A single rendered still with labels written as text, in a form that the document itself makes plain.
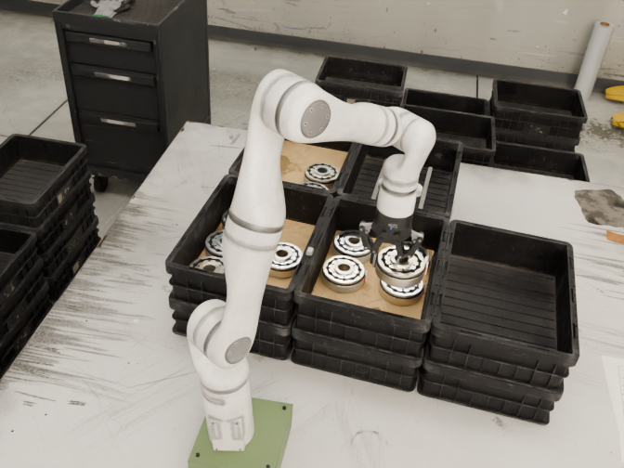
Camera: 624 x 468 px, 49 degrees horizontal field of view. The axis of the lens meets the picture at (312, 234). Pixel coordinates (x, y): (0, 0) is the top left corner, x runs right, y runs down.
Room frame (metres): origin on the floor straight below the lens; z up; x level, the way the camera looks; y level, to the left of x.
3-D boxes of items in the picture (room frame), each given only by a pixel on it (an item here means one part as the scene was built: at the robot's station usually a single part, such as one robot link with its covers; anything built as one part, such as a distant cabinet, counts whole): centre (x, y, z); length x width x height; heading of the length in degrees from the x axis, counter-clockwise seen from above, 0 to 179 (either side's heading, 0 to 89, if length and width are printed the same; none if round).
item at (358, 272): (1.25, -0.08, 0.86); 0.10 x 0.10 x 0.01
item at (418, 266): (1.11, -0.19, 1.01); 0.10 x 0.10 x 0.01
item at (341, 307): (1.23, -0.16, 0.92); 0.40 x 0.30 x 0.02; 168
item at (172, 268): (1.30, 0.14, 0.92); 0.40 x 0.30 x 0.02; 168
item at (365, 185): (1.62, -0.24, 0.87); 0.40 x 0.30 x 0.11; 168
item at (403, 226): (1.12, -0.16, 1.10); 0.08 x 0.08 x 0.09
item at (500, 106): (2.85, -0.97, 0.37); 0.40 x 0.30 x 0.45; 82
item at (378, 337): (1.23, -0.16, 0.87); 0.40 x 0.30 x 0.11; 168
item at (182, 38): (2.90, 0.84, 0.45); 0.60 x 0.45 x 0.90; 172
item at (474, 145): (2.51, -0.52, 0.37); 0.40 x 0.30 x 0.45; 82
